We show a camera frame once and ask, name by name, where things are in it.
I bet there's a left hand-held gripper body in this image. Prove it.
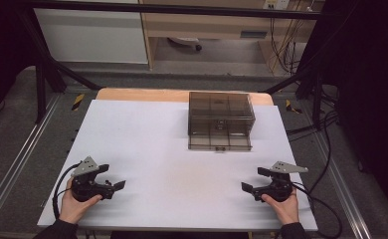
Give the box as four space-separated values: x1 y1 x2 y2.
70 155 115 203

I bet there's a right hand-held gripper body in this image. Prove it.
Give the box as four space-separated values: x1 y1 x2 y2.
252 160 309 203

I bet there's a person's right hand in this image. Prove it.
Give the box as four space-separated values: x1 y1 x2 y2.
261 187 300 226

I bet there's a person's left hand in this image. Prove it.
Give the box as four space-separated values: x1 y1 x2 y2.
59 178 103 225

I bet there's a smoky plastic drawer cabinet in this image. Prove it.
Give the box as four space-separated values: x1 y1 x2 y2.
187 91 257 137

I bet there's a black metal stand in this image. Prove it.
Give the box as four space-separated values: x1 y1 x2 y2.
264 64 327 131
15 9 102 124

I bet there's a black curtain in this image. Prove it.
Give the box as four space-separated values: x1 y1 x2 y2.
0 0 38 119
322 0 388 218

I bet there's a white cabinet panel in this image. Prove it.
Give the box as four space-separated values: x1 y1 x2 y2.
33 7 149 65

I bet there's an office chair base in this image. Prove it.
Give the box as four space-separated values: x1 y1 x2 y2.
167 36 203 52

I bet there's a wooden desk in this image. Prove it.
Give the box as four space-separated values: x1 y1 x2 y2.
137 0 326 70

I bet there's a white power strip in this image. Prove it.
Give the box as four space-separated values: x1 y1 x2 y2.
263 0 291 11

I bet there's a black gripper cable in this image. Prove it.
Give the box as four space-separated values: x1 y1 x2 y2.
291 181 344 239
51 161 83 221

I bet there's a black floor cable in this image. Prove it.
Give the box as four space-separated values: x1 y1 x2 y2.
286 111 339 195

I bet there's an aluminium floor rail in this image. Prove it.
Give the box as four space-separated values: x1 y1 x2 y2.
0 94 63 227
313 131 373 239

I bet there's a hanging cable bundle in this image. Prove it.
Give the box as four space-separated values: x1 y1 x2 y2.
269 17 308 77

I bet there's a black frame beam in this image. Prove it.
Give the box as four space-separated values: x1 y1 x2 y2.
24 0 323 21

